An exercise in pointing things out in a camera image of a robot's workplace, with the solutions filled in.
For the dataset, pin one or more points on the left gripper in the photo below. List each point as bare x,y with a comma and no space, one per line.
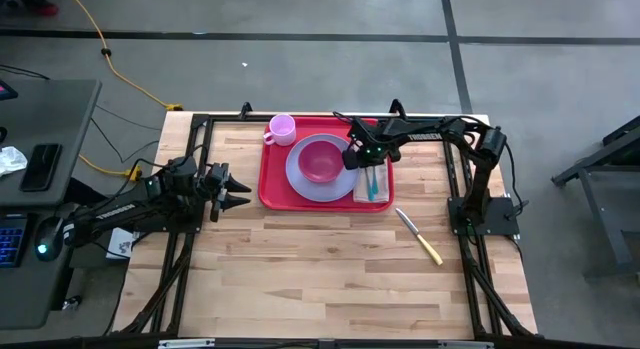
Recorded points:
216,176

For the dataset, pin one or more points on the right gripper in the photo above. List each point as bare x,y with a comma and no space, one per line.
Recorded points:
372,139

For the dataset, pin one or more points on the beige cloth napkin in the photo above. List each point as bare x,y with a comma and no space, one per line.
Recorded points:
384,186

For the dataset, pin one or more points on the magenta plastic bowl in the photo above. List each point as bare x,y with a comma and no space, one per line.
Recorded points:
321,161

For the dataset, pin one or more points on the lilac plastic plate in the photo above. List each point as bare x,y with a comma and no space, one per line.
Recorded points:
320,191

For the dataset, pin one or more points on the pink plastic mug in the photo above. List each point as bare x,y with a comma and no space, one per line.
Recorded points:
282,131

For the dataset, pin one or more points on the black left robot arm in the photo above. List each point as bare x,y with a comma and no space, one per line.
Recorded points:
115,213

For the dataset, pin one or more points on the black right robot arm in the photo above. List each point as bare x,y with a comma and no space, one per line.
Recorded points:
425,136

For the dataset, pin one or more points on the red plastic tray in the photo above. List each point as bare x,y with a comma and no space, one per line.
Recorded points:
272,189

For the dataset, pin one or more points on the white printed box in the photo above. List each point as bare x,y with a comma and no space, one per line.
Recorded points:
120,244

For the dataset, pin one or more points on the black computer mouse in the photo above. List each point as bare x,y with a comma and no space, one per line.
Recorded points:
49,236

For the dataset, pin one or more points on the small silver object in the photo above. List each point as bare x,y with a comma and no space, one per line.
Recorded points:
72,302

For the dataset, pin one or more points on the black smartphone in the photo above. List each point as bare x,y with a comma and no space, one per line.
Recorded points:
41,166

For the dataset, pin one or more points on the grey computer desk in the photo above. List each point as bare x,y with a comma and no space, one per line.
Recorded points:
50,114

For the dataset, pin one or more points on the crumpled white tissue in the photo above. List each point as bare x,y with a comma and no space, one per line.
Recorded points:
10,161

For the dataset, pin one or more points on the backlit black keyboard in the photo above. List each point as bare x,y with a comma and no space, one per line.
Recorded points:
10,239

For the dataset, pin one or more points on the black metal floor stand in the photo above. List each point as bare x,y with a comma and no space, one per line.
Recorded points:
602,224

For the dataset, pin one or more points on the small red-screen device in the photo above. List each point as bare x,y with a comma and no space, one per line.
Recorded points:
5,90

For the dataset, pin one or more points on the black curved frame bracket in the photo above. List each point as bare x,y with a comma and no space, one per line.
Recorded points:
395,103
245,105

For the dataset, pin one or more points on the black metal table frame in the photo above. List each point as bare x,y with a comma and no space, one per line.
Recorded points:
452,121

